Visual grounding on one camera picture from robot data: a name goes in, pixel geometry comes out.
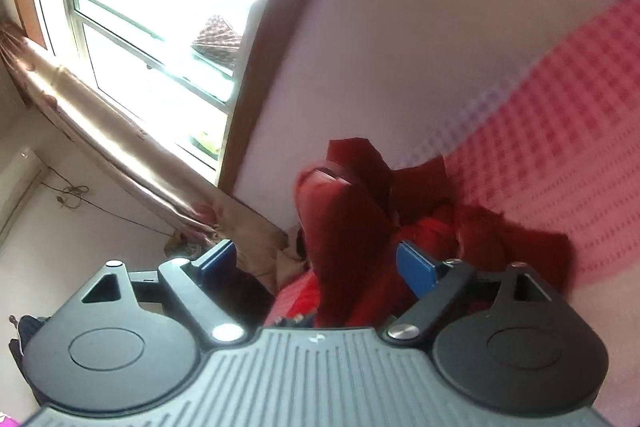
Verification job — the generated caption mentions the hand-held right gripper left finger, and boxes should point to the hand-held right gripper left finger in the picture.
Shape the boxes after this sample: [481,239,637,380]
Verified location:
[80,239,247,350]

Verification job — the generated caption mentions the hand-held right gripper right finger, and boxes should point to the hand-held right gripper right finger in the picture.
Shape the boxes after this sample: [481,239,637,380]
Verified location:
[381,241,567,351]

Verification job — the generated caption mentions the red puffer jacket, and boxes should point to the red puffer jacket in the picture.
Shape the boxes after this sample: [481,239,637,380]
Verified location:
[263,137,575,329]

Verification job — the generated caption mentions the beige patterned curtain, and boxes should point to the beige patterned curtain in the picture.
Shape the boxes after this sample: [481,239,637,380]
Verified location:
[0,20,303,294]

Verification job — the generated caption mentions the pink checked bed sheet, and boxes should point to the pink checked bed sheet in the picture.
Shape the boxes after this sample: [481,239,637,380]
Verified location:
[395,0,640,308]

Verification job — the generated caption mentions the white air conditioner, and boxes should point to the white air conditioner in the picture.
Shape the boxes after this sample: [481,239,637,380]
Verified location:
[0,146,48,244]

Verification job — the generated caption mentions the brown framed window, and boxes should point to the brown framed window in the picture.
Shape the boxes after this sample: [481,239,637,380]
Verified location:
[1,0,351,194]

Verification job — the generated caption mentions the thin black cable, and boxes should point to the thin black cable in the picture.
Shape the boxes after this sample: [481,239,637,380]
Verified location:
[39,165,176,238]

